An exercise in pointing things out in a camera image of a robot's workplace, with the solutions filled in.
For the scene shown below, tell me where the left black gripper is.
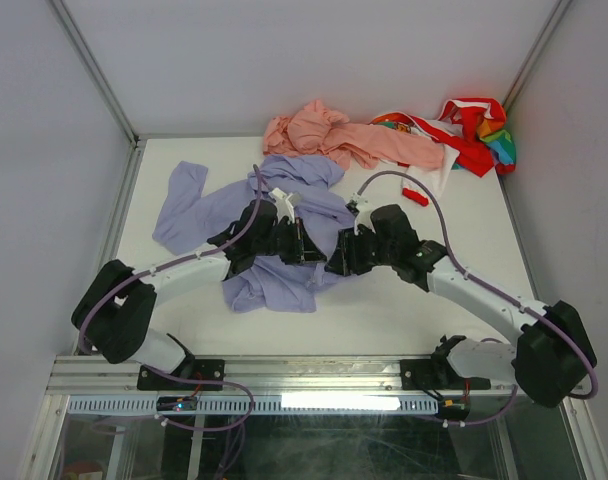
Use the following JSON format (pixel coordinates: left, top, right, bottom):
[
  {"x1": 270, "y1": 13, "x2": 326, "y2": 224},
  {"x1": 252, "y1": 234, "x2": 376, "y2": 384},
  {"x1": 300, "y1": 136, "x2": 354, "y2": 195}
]
[{"x1": 253, "y1": 218, "x2": 327, "y2": 266}]

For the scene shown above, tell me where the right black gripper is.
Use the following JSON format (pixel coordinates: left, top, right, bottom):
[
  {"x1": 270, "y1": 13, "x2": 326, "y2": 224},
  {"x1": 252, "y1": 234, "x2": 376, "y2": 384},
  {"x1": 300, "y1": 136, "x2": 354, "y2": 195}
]
[{"x1": 323, "y1": 225, "x2": 396, "y2": 278}]

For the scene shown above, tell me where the lavender zip jacket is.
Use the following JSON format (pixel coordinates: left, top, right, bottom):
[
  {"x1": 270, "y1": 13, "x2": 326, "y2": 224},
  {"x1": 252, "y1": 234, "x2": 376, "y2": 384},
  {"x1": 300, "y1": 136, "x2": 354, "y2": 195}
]
[{"x1": 152, "y1": 155, "x2": 353, "y2": 313}]

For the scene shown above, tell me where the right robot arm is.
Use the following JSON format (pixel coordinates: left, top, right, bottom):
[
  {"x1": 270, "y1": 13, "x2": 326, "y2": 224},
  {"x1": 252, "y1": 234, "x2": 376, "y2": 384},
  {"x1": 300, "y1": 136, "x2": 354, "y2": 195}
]
[{"x1": 325, "y1": 200, "x2": 597, "y2": 408}]

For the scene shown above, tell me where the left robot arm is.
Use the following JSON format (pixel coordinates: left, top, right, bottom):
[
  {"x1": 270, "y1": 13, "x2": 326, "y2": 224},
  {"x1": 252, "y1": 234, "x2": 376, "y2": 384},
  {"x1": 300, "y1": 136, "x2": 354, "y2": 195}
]
[{"x1": 71, "y1": 200, "x2": 327, "y2": 389}]

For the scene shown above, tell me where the pink garment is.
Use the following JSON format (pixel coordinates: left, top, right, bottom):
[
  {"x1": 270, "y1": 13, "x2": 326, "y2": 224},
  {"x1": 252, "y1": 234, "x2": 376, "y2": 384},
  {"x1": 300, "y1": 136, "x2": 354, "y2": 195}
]
[{"x1": 262, "y1": 100, "x2": 444, "y2": 170}]

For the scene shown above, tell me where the red white colourful garment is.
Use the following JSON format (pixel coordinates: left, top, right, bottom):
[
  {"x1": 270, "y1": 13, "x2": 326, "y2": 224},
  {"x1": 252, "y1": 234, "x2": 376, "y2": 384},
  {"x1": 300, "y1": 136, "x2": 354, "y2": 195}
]
[{"x1": 372, "y1": 97, "x2": 517, "y2": 207}]

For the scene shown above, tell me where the small electronics board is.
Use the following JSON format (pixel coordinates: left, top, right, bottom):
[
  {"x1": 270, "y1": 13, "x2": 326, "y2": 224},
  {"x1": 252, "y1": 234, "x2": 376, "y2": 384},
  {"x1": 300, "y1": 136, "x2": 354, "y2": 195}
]
[{"x1": 156, "y1": 395, "x2": 201, "y2": 415}]

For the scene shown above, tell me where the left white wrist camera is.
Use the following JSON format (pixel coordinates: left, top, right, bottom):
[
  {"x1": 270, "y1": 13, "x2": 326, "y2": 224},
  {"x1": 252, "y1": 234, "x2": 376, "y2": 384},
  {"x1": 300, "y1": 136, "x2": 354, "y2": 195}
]
[{"x1": 269, "y1": 188, "x2": 301, "y2": 223}]

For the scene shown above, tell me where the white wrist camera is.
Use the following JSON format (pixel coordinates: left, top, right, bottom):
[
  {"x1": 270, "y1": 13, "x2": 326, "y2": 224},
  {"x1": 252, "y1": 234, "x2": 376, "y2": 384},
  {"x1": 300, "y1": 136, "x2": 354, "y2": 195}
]
[
  {"x1": 269, "y1": 188, "x2": 301, "y2": 223},
  {"x1": 346, "y1": 193, "x2": 374, "y2": 235}
]

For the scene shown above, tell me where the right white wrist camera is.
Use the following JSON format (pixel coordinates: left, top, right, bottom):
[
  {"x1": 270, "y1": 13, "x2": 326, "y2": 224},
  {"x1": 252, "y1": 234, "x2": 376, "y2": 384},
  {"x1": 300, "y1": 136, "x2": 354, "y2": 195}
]
[{"x1": 346, "y1": 193, "x2": 374, "y2": 235}]

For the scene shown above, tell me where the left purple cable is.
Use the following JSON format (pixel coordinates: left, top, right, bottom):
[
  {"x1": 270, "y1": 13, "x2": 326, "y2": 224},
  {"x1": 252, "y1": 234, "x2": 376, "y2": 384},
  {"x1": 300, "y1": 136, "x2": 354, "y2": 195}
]
[{"x1": 77, "y1": 164, "x2": 265, "y2": 432}]

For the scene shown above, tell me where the purple cable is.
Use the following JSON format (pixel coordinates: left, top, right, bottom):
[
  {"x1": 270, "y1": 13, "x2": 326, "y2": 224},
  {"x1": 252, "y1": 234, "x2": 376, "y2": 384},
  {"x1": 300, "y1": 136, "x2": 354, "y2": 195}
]
[
  {"x1": 356, "y1": 170, "x2": 601, "y2": 429},
  {"x1": 77, "y1": 164, "x2": 265, "y2": 432}
]

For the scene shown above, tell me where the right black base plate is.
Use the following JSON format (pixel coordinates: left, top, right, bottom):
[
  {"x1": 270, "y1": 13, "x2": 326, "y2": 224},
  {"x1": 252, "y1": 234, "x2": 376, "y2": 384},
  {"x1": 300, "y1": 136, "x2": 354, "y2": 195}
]
[{"x1": 399, "y1": 351, "x2": 466, "y2": 391}]

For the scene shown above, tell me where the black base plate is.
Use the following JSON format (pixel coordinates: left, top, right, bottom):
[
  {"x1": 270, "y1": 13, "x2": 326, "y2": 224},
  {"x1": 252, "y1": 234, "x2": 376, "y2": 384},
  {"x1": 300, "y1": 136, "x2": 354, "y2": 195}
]
[
  {"x1": 399, "y1": 351, "x2": 466, "y2": 391},
  {"x1": 137, "y1": 358, "x2": 226, "y2": 392}
]

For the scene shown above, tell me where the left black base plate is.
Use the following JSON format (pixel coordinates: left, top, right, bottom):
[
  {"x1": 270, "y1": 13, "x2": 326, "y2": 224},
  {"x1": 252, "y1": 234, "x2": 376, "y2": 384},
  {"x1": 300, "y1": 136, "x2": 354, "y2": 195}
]
[{"x1": 137, "y1": 358, "x2": 226, "y2": 392}]

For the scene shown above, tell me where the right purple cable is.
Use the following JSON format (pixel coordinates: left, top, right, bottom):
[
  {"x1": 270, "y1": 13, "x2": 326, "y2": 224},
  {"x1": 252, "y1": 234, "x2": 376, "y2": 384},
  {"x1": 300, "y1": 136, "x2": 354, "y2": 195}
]
[{"x1": 356, "y1": 170, "x2": 601, "y2": 429}]

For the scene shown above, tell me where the blue slotted cable duct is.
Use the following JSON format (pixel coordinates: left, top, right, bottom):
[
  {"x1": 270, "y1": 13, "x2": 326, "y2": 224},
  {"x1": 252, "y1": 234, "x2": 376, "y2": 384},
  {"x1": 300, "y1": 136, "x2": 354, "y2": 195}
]
[{"x1": 68, "y1": 392, "x2": 439, "y2": 417}]

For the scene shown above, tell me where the aluminium mounting rail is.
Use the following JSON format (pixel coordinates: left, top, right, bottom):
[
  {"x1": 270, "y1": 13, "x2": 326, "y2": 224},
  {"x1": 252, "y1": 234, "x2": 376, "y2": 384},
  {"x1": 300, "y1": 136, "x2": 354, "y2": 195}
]
[{"x1": 46, "y1": 353, "x2": 520, "y2": 396}]

